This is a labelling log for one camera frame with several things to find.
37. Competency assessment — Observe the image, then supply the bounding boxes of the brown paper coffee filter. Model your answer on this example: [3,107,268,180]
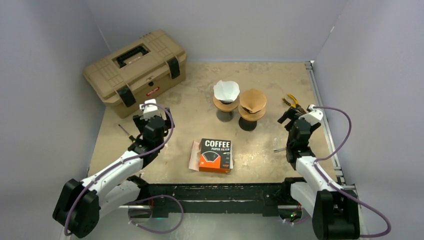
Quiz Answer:
[239,88,267,114]

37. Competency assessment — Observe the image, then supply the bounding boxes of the dark carafe with red rim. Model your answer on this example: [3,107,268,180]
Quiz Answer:
[238,117,258,132]

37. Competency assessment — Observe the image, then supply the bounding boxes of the wooden dripper ring holder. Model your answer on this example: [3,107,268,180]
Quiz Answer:
[213,97,239,112]

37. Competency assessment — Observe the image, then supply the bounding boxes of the black orange coffee filter box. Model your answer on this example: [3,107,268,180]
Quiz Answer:
[199,138,233,174]

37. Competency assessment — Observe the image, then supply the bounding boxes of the clear glass carafe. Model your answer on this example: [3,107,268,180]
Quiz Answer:
[216,110,234,122]

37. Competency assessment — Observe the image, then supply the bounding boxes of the white paper coffee filter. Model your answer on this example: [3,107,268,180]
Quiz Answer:
[213,80,240,103]

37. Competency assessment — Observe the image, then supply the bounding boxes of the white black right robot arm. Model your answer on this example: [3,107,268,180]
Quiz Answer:
[278,105,360,240]

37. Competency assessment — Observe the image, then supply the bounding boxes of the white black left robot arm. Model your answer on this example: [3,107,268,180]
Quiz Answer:
[52,103,175,239]

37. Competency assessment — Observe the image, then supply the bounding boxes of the white paper coffee filters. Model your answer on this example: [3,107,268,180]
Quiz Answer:
[188,141,201,172]

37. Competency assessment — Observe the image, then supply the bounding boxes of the yellow black pliers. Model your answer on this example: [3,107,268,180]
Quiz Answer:
[282,94,302,110]

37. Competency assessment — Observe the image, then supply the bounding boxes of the yellow black screwdriver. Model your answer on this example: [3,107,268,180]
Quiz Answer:
[118,124,137,143]

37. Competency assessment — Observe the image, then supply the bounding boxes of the tan plastic toolbox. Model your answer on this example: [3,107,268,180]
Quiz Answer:
[82,29,188,119]

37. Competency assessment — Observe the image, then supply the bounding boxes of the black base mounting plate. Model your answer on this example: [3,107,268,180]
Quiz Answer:
[129,182,300,218]

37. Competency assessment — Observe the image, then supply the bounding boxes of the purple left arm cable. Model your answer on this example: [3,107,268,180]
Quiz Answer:
[63,102,175,237]

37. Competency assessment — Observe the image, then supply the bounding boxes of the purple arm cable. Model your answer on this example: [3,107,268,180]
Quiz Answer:
[63,102,175,237]
[311,105,392,239]

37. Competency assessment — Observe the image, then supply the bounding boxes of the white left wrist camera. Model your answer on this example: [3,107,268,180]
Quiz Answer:
[139,98,162,121]

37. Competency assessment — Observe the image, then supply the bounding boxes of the red handled screwdriver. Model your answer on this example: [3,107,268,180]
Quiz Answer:
[273,148,286,153]

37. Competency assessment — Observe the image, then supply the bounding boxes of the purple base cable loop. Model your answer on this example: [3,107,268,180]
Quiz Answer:
[127,194,185,234]

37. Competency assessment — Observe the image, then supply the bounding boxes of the aluminium frame rail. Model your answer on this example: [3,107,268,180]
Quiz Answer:
[59,165,369,240]

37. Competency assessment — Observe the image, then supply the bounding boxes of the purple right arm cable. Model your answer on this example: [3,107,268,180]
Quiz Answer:
[311,105,392,239]

